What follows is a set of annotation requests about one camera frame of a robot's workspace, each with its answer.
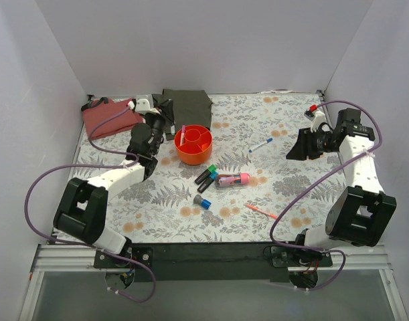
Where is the white pen pink cap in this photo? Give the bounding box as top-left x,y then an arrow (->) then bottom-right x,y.
179,125 -> 186,146

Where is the orange round divided container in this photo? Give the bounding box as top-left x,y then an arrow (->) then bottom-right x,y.
174,125 -> 213,165

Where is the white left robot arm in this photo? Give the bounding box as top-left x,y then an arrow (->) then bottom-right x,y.
53,98 -> 175,268

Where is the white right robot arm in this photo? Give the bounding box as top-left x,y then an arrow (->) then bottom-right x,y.
286,105 -> 396,266

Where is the olive green folded cloth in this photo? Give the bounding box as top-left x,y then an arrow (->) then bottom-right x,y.
153,89 -> 212,132

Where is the white pen blue cap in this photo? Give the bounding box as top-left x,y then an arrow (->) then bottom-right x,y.
248,138 -> 273,153

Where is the black highlighter green cap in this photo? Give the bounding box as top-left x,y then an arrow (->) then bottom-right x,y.
194,165 -> 217,185

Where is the floral patterned table mat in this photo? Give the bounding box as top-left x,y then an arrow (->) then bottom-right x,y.
56,93 -> 369,243

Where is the black highlighter blue cap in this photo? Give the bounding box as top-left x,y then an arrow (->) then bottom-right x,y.
197,171 -> 218,193

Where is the orange pen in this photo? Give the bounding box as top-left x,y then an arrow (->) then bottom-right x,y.
245,204 -> 278,219

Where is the pink clear pencil case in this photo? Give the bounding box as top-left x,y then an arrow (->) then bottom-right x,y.
215,173 -> 251,188

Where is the grey blue short marker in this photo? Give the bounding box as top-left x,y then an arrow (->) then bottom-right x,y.
193,194 -> 212,210

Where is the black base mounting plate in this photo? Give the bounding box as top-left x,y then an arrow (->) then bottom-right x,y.
93,241 -> 334,284

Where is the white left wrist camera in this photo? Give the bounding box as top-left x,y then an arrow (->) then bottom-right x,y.
127,94 -> 153,114

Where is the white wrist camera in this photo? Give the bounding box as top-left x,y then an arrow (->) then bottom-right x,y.
127,94 -> 153,114
304,105 -> 326,132

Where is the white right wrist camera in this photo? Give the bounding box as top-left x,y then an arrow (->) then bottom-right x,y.
304,105 -> 326,132

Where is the red pouch with black strap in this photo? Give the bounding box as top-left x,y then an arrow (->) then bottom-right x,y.
81,97 -> 143,140

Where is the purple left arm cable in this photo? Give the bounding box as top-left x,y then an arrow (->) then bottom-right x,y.
24,103 -> 157,304

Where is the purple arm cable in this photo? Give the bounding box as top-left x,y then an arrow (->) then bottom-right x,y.
269,100 -> 383,292
24,103 -> 157,304

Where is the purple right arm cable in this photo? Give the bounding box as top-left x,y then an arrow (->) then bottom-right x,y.
269,100 -> 383,292

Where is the aluminium frame rail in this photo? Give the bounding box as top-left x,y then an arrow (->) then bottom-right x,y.
19,243 -> 408,320

